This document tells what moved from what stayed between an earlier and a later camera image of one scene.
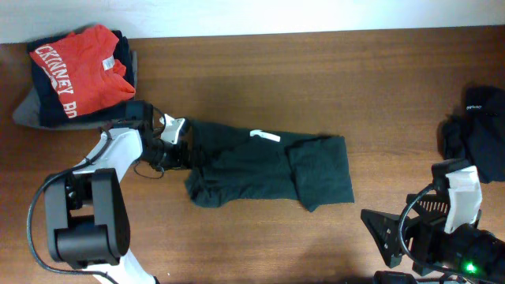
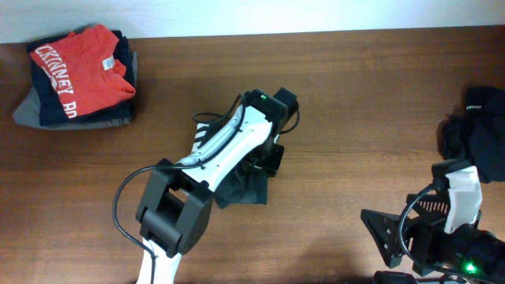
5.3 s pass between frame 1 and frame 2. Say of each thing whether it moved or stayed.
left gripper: moved
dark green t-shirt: moved
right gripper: stayed
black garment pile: stayed
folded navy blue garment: stayed
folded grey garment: stayed
